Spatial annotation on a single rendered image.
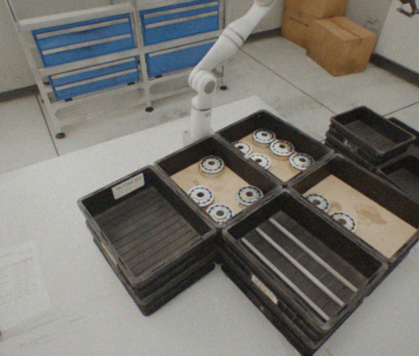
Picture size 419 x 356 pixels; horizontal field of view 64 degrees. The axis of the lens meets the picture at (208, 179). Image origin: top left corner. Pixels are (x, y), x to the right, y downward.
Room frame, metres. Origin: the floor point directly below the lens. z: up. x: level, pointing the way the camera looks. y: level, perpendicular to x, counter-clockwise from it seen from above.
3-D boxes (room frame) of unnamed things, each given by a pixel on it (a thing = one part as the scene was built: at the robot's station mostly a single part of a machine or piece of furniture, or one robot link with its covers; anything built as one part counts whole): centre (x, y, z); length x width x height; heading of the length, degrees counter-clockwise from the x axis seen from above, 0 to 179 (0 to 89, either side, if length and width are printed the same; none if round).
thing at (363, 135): (1.63, -0.97, 0.37); 0.40 x 0.30 x 0.45; 29
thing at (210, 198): (0.84, 0.03, 0.86); 0.10 x 0.10 x 0.01
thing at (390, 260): (0.76, -0.51, 0.92); 0.40 x 0.30 x 0.02; 39
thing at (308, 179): (0.76, -0.51, 0.87); 0.40 x 0.30 x 0.11; 39
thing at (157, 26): (2.94, 0.21, 0.60); 0.72 x 0.03 x 0.56; 119
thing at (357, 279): (0.57, -0.28, 0.87); 0.40 x 0.30 x 0.11; 39
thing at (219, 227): (0.88, -0.02, 0.92); 0.40 x 0.30 x 0.02; 39
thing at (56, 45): (2.55, 0.91, 0.60); 0.72 x 0.03 x 0.56; 119
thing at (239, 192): (0.84, -0.15, 0.86); 0.10 x 0.10 x 0.01
